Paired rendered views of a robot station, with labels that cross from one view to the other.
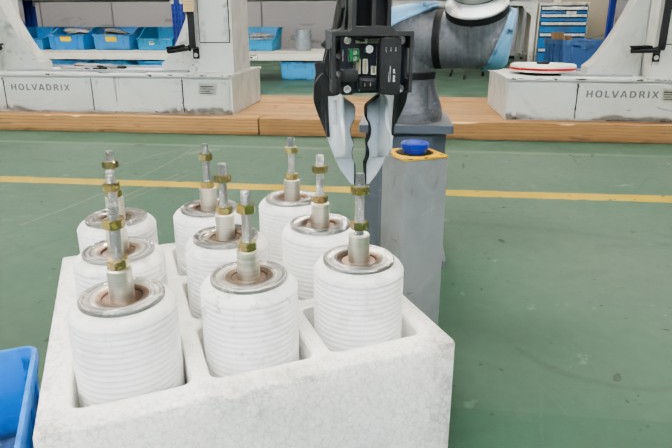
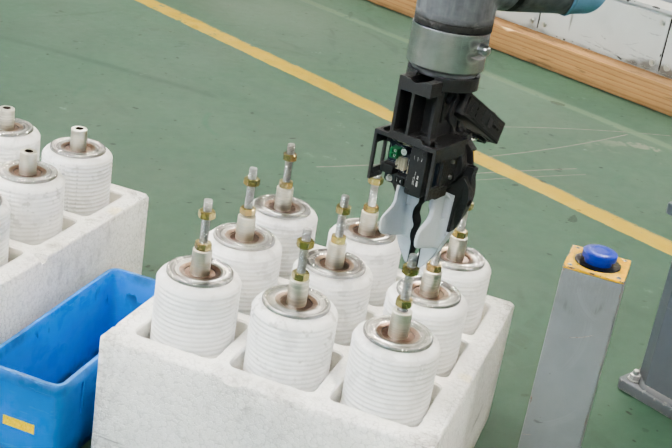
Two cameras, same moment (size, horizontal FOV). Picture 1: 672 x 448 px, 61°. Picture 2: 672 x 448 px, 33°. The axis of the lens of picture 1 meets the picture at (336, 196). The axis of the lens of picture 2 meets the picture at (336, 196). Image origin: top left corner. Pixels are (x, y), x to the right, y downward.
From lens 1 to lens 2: 79 cm
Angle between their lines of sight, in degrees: 37
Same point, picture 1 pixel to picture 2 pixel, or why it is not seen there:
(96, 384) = (155, 325)
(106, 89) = not seen: hidden behind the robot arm
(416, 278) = (551, 408)
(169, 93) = (646, 35)
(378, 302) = (380, 376)
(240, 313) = (262, 324)
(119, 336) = (174, 297)
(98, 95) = not seen: hidden behind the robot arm
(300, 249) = (388, 306)
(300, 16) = not seen: outside the picture
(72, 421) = (126, 339)
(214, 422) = (211, 396)
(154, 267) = (257, 263)
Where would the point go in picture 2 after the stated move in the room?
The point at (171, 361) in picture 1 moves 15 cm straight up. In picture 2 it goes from (210, 337) to (225, 213)
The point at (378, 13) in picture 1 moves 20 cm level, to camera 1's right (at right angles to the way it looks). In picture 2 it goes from (428, 123) to (611, 197)
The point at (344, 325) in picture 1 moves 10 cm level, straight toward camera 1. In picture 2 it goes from (352, 383) to (285, 412)
